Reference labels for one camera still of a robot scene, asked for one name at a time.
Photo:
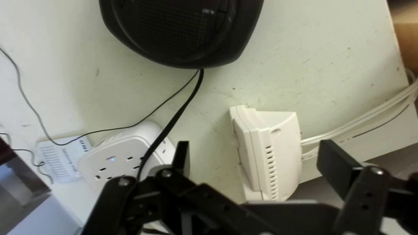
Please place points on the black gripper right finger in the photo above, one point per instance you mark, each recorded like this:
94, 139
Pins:
360, 196

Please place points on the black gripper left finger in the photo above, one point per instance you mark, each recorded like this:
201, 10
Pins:
117, 204

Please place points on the white button device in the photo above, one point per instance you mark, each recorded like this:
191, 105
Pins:
269, 152

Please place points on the white power strip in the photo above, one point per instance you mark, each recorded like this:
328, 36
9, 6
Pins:
121, 159

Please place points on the white vented adapter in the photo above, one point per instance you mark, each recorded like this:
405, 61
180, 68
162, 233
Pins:
60, 159

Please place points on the white side table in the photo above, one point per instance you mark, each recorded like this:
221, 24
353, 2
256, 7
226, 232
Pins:
304, 66

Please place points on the wooden headboard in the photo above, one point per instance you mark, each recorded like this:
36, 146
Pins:
405, 31

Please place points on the black round speaker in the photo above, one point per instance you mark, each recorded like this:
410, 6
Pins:
183, 31

